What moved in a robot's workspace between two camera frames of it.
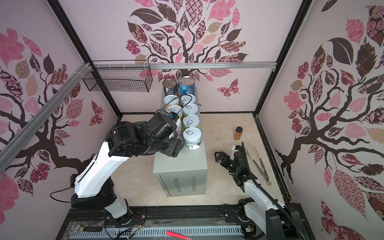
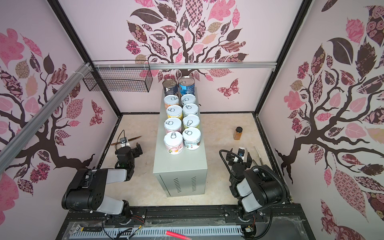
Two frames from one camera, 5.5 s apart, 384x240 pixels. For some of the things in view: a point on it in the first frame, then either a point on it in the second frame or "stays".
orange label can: (171, 100) stays
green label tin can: (191, 121) stays
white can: (190, 109) stays
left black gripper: (173, 147) to (136, 152)
